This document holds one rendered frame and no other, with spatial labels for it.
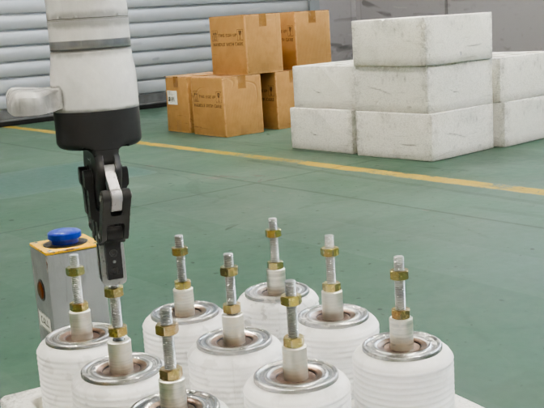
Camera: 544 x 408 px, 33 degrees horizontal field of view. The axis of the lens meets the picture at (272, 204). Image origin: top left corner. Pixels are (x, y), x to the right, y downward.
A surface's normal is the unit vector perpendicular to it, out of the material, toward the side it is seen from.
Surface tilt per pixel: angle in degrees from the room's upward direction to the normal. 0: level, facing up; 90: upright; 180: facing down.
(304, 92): 90
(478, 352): 0
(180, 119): 89
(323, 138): 90
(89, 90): 90
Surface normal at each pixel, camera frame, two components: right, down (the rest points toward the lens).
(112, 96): 0.57, 0.13
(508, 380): -0.07, -0.98
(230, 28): -0.76, 0.17
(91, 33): 0.22, 0.18
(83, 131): -0.16, 0.20
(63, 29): -0.44, 0.20
